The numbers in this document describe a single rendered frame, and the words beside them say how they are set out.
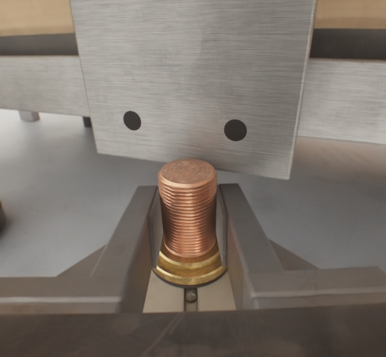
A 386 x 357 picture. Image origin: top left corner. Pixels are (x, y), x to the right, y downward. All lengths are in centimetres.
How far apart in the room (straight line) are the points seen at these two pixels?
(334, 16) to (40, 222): 34
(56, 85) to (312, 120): 21
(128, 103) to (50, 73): 12
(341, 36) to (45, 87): 24
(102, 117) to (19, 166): 34
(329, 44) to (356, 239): 19
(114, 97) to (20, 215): 24
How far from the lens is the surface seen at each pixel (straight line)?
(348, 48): 23
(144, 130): 16
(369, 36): 24
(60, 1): 31
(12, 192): 43
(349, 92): 19
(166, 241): 16
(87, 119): 62
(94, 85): 17
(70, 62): 25
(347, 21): 23
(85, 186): 39
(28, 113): 75
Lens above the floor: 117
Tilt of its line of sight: 27 degrees up
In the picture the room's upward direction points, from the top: 179 degrees clockwise
